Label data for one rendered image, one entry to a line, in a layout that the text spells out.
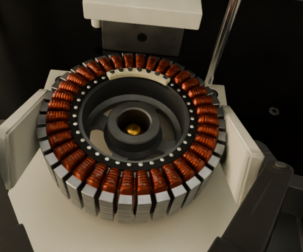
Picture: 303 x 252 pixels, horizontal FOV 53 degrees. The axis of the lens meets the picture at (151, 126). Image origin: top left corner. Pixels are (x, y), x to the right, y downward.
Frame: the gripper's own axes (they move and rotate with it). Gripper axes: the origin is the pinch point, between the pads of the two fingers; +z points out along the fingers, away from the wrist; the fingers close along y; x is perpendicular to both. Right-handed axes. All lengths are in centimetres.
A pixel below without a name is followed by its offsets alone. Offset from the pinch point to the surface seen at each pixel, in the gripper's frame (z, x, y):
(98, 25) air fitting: 12.7, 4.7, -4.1
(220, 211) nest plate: -1.5, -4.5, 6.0
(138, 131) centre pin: 0.4, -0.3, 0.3
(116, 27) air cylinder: 11.5, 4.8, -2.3
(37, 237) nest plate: -3.6, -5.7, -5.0
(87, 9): -1.0, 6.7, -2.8
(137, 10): -1.1, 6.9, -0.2
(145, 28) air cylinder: 11.4, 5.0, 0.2
